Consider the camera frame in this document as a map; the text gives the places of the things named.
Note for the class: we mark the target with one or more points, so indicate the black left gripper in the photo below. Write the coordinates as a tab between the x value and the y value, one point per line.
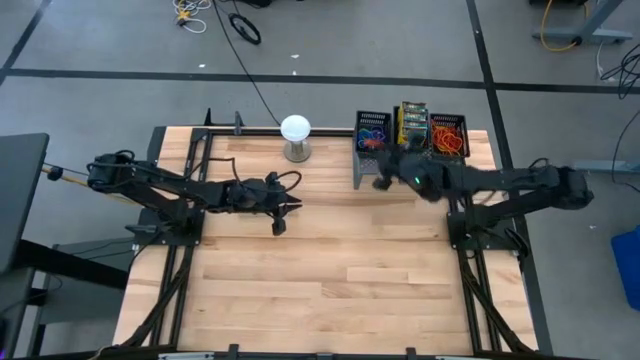
252	195

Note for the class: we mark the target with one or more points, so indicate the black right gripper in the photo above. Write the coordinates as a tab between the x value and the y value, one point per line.
425	175

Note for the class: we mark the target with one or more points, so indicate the black slotted plastic basket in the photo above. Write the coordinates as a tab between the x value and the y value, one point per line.
395	120
372	117
450	118

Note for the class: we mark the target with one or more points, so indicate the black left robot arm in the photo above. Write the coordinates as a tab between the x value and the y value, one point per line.
165	181

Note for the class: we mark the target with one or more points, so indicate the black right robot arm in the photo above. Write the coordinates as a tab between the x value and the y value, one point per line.
500	177

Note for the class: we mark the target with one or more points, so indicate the black side desk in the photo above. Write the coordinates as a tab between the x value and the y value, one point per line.
20	200

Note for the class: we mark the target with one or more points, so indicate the grey perforated metal shelf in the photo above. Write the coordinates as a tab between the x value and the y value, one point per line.
365	167

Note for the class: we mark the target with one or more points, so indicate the white mushroom table lamp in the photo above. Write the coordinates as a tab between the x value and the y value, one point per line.
295	128

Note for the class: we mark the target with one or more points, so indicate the grey table leg foot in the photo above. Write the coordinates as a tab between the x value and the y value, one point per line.
582	35
605	166

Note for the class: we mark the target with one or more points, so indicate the blue plastic bin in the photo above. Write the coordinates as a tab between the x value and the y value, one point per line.
629	270

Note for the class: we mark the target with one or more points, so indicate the black aluminium table frame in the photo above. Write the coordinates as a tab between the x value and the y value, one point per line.
250	132

